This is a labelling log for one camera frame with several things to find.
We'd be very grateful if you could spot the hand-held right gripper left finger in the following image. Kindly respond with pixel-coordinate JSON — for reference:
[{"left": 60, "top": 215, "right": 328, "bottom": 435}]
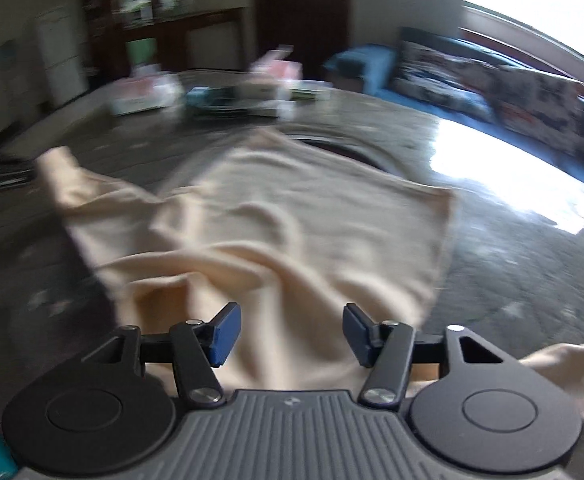
[{"left": 72, "top": 302, "right": 243, "bottom": 408}]

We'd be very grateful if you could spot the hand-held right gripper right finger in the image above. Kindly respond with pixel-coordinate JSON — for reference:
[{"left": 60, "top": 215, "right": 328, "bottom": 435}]
[{"left": 343, "top": 303, "right": 517, "bottom": 408}]

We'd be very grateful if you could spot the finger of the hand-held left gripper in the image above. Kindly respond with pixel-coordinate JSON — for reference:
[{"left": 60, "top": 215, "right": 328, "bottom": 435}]
[{"left": 0, "top": 159, "right": 40, "bottom": 183}]

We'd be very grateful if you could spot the cream long-sleeve garment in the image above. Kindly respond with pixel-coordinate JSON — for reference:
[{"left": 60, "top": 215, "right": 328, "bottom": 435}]
[{"left": 34, "top": 127, "right": 584, "bottom": 418}]

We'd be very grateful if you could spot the white refrigerator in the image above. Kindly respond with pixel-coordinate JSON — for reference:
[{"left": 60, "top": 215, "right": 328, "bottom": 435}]
[{"left": 34, "top": 7, "right": 90, "bottom": 106}]

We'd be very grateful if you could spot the soft tissue pack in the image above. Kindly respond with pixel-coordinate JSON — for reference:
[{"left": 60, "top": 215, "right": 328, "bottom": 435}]
[{"left": 109, "top": 72, "right": 183, "bottom": 116}]

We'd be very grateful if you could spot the teal and black tool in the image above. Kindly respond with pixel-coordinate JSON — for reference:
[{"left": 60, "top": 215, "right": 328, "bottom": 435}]
[{"left": 184, "top": 85, "right": 253, "bottom": 111}]

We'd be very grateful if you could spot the dark wooden cabinet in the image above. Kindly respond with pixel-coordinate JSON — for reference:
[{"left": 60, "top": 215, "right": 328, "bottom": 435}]
[{"left": 79, "top": 0, "right": 250, "bottom": 81}]

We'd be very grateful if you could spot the white tissue box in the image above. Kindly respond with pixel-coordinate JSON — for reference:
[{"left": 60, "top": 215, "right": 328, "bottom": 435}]
[{"left": 247, "top": 45, "right": 305, "bottom": 103}]

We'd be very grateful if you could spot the butterfly print pillow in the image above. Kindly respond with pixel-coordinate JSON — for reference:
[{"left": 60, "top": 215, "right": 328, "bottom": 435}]
[
  {"left": 397, "top": 42, "right": 497, "bottom": 111},
  {"left": 492, "top": 66, "right": 584, "bottom": 153}
]

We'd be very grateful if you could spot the dark wooden door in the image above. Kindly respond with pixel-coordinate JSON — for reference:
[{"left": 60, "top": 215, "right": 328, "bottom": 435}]
[{"left": 257, "top": 0, "right": 350, "bottom": 76}]

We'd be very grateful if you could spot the dark blue sofa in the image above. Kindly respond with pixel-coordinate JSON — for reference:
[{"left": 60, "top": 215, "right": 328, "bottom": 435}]
[{"left": 397, "top": 27, "right": 584, "bottom": 186}]

